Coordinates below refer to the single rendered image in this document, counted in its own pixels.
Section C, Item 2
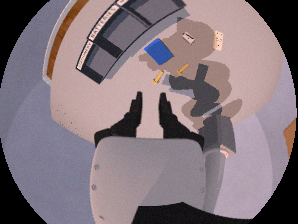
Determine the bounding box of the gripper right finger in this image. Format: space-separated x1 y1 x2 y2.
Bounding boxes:
158 92 205 151

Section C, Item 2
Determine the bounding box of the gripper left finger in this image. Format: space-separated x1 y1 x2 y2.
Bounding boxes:
94 91 143 148

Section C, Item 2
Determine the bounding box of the yellow bolt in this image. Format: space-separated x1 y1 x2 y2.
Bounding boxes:
176 63 189 75
152 71 164 84

